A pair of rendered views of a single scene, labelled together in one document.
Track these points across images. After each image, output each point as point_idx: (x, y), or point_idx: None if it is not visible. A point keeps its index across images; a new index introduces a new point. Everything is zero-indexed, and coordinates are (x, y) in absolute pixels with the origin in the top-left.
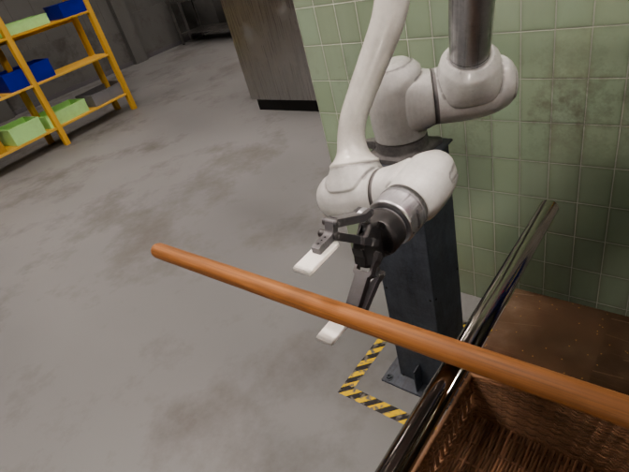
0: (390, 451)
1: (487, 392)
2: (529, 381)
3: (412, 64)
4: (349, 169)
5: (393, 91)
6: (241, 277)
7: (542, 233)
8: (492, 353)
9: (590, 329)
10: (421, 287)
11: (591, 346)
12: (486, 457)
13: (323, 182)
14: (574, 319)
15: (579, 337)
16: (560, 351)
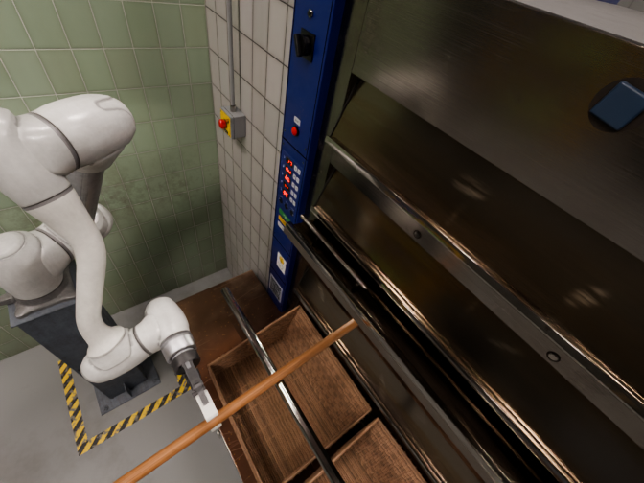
0: (299, 421)
1: (218, 364)
2: (305, 360)
3: (29, 237)
4: (118, 348)
5: (30, 264)
6: (155, 463)
7: (238, 304)
8: (290, 363)
9: (211, 300)
10: None
11: (218, 308)
12: (233, 384)
13: (91, 368)
14: (202, 301)
15: (212, 307)
16: (212, 319)
